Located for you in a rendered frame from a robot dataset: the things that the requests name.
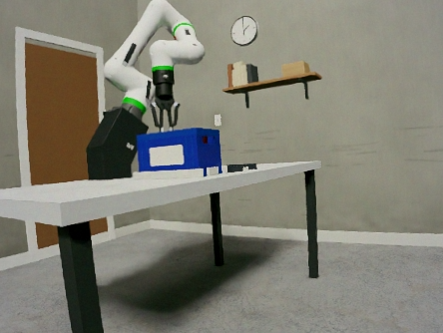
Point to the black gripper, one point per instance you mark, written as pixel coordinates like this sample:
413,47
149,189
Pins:
164,100

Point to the blue crate with dividers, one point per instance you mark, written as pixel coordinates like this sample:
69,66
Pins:
180,149

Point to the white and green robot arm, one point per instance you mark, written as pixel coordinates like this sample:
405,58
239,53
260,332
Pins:
120,69

